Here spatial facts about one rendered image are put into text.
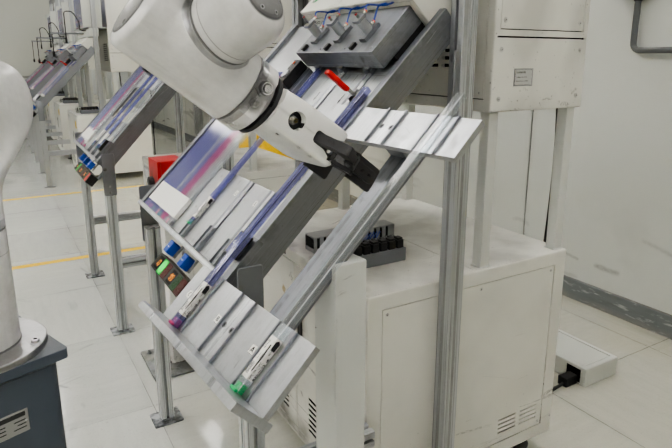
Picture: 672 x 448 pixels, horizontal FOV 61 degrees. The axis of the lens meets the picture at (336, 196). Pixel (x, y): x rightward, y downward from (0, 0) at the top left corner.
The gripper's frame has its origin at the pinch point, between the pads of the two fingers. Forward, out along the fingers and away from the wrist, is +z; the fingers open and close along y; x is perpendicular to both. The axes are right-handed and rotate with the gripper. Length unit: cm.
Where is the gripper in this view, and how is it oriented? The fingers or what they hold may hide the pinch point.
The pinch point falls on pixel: (345, 171)
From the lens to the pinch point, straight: 73.4
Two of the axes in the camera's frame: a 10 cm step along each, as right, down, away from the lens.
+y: -5.7, -1.9, 8.0
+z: 6.6, 4.8, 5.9
